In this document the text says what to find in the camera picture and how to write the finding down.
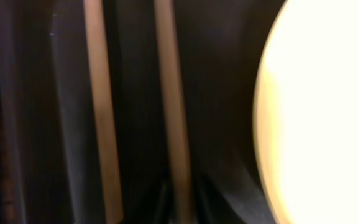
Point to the wooden chopstick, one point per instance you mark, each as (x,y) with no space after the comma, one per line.
(103,110)
(174,113)

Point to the yellow round plate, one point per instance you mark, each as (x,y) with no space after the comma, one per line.
(305,117)

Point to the dark brown serving tray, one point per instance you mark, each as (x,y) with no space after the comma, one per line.
(49,119)

